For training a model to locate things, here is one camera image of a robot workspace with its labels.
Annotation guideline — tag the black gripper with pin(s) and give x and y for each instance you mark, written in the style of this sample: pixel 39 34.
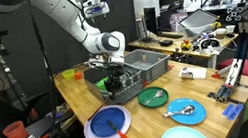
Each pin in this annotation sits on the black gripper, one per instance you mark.
pixel 116 73

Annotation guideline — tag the white headset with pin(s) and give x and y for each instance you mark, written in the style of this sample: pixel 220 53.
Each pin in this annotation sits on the white headset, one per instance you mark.
pixel 210 44

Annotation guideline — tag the white paper box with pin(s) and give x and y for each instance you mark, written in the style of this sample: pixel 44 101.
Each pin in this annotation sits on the white paper box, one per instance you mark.
pixel 195 73

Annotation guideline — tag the sky blue plate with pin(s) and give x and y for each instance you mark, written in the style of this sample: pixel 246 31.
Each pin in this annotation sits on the sky blue plate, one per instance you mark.
pixel 189 118

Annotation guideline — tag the large lavender plate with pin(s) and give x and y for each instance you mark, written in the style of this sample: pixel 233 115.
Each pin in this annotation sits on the large lavender plate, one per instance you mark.
pixel 89 134

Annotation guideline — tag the green plastic bowl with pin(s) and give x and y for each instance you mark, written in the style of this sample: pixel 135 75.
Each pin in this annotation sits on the green plastic bowl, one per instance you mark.
pixel 101 84

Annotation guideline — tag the dark green plate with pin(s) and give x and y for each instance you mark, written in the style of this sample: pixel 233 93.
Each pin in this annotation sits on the dark green plate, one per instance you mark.
pixel 161 99

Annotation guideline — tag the red clamp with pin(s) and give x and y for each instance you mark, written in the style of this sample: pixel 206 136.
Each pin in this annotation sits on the red clamp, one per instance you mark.
pixel 144 83

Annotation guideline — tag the black computer monitor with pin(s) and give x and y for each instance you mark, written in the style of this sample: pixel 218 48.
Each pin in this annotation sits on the black computer monitor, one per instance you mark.
pixel 151 20

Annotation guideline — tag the brown wooden spoon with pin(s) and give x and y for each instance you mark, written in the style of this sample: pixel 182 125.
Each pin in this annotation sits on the brown wooden spoon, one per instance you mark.
pixel 98 109

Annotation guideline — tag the silver spoon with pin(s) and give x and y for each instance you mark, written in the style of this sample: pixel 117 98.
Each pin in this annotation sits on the silver spoon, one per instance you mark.
pixel 186 110
pixel 158 93

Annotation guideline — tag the wooden side desk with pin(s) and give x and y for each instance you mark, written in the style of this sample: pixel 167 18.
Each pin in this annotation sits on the wooden side desk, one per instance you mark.
pixel 147 45

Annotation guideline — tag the white cup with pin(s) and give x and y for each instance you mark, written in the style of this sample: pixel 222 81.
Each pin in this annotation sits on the white cup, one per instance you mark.
pixel 221 33

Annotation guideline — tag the small yellow-green bowl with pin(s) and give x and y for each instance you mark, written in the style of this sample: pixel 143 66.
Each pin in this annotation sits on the small yellow-green bowl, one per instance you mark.
pixel 68 74

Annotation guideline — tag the metal dish rack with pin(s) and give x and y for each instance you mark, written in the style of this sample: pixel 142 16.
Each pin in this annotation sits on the metal dish rack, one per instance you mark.
pixel 130 84

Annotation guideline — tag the red plastic cup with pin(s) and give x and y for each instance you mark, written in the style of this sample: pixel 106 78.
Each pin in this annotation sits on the red plastic cup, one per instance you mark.
pixel 15 132

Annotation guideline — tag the blue tape patch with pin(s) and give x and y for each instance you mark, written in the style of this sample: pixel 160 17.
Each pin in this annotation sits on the blue tape patch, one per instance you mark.
pixel 233 111

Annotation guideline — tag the dark blue plate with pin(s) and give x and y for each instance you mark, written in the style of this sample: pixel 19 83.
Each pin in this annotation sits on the dark blue plate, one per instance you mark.
pixel 102 123

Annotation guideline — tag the small black box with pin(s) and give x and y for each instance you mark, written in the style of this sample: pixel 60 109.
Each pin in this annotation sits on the small black box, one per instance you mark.
pixel 166 43

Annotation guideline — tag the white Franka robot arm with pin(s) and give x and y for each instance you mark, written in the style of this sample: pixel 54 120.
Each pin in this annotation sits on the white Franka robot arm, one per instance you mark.
pixel 63 11

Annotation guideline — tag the black keyboard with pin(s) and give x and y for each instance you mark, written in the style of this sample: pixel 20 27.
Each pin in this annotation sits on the black keyboard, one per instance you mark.
pixel 170 35

